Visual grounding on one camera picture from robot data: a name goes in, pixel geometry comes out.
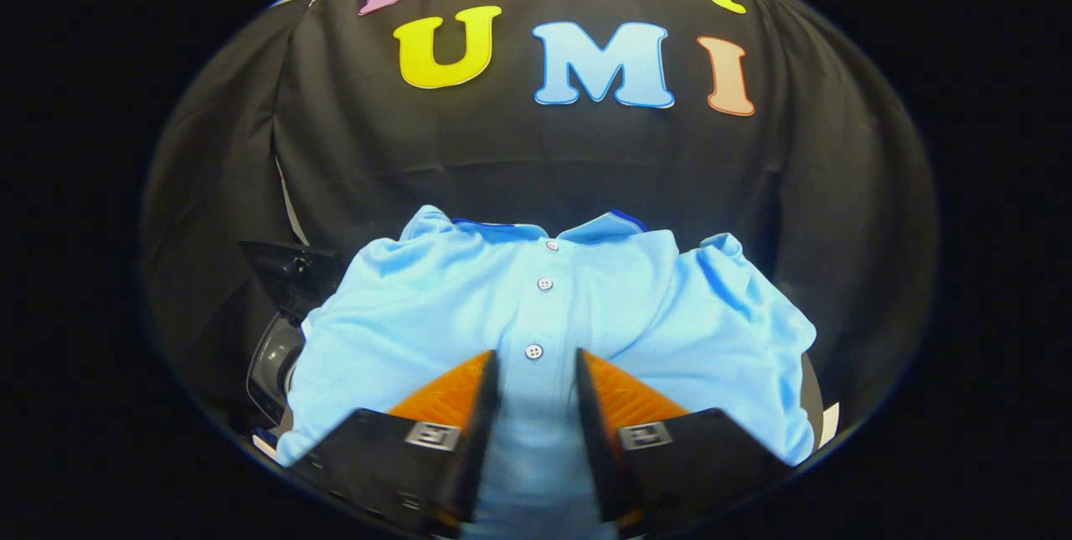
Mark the dark washing machine lid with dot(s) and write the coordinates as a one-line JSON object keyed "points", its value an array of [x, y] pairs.
{"points": [[289, 272]]}

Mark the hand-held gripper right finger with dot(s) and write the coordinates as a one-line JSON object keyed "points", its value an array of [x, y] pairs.
{"points": [[595, 439]]}

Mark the black backdrop cloth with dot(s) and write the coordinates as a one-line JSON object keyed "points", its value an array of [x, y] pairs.
{"points": [[519, 155]]}

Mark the light blue polo shirt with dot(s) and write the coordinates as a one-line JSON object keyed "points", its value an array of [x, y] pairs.
{"points": [[435, 306]]}

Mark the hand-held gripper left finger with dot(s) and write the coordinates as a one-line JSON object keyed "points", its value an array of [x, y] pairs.
{"points": [[477, 439]]}

